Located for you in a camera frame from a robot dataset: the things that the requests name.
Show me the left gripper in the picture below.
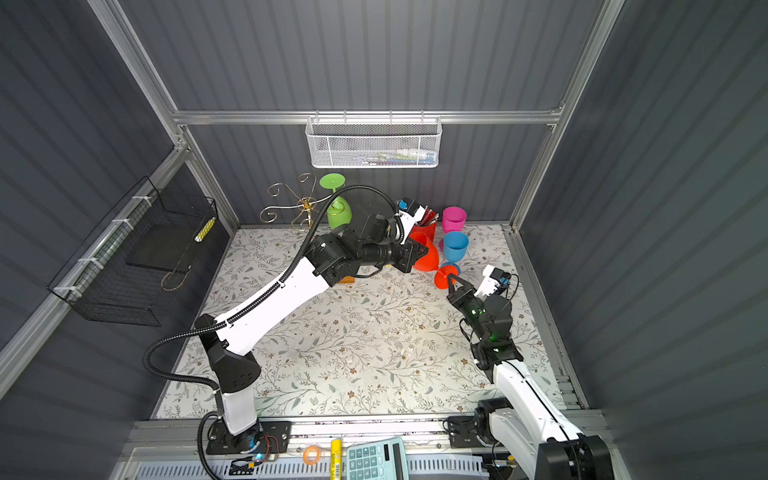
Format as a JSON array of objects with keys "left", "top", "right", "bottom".
[{"left": 358, "top": 234, "right": 428, "bottom": 273}]

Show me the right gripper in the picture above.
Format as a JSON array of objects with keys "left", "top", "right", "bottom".
[{"left": 449, "top": 273, "right": 489, "bottom": 346}]

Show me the red-orange wine glass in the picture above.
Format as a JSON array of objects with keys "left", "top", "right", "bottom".
[{"left": 409, "top": 232, "right": 459, "bottom": 290}]

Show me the blue wine glass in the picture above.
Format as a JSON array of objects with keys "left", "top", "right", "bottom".
[{"left": 443, "top": 231, "right": 469, "bottom": 263}]

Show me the pink wine glass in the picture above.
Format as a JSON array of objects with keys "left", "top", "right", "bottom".
[{"left": 441, "top": 206, "right": 467, "bottom": 233}]

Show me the green wine glass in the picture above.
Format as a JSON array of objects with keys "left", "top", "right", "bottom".
[{"left": 320, "top": 173, "right": 353, "bottom": 230}]

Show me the gold rack with wooden base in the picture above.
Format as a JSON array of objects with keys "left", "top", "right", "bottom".
[{"left": 259, "top": 172, "right": 356, "bottom": 284}]

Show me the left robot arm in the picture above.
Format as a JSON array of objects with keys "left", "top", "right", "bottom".
[{"left": 142, "top": 186, "right": 427, "bottom": 453}]

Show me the red pen cup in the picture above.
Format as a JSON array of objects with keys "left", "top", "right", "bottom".
[{"left": 410, "top": 208, "right": 439, "bottom": 242}]

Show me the calculator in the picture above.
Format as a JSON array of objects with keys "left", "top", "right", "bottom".
[{"left": 343, "top": 437, "right": 410, "bottom": 480}]

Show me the yellow glue stick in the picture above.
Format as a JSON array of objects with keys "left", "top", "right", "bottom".
[{"left": 330, "top": 438, "right": 343, "bottom": 480}]

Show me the yellow marker in basket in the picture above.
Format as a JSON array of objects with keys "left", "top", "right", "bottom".
[{"left": 194, "top": 216, "right": 217, "bottom": 243}]

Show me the orange rubber band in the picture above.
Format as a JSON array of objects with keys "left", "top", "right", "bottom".
[{"left": 302, "top": 445, "right": 323, "bottom": 466}]

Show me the white wire mesh basket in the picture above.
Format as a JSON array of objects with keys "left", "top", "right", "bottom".
[{"left": 305, "top": 117, "right": 443, "bottom": 169}]

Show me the black wire basket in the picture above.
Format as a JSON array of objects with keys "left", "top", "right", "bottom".
[{"left": 48, "top": 177, "right": 218, "bottom": 327}]

